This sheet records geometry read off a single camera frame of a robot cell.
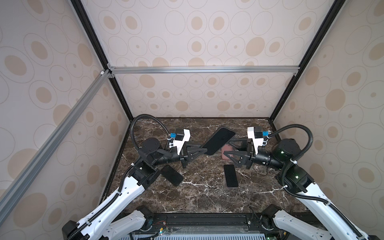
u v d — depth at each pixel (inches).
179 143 19.1
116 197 16.9
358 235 15.0
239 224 29.4
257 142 18.9
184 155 19.8
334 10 27.1
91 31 29.4
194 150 22.2
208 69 35.5
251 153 19.4
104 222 15.6
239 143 22.6
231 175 35.2
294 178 18.0
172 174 35.3
